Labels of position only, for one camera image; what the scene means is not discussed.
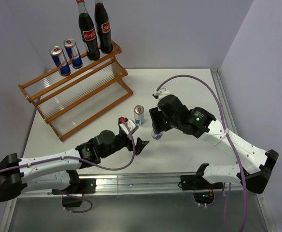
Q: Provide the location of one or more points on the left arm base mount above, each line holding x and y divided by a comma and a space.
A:
74, 195

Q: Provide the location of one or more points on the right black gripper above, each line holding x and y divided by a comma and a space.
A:
156, 114

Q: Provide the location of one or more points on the aluminium front rail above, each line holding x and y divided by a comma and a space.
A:
110, 184

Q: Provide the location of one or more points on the cola bottle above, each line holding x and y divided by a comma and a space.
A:
103, 27
88, 32

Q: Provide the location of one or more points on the blue silver can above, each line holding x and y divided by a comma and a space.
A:
156, 134

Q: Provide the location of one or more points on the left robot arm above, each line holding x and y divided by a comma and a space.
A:
15, 173

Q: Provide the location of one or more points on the aluminium right side rail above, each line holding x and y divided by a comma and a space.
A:
222, 98

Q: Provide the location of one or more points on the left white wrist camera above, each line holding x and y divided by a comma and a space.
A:
127, 126

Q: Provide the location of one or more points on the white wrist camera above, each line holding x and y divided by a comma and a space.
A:
159, 94
127, 126

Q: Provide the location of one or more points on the wooden three-tier shelf rack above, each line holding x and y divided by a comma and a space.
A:
68, 104

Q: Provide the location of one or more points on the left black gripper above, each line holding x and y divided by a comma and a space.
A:
139, 145

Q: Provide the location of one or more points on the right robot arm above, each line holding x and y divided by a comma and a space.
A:
256, 165

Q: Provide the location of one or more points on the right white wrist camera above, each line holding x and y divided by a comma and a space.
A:
159, 94

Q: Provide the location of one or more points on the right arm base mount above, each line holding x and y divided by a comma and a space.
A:
190, 182

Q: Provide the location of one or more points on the aluminium rail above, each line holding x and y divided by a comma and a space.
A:
222, 98
110, 184

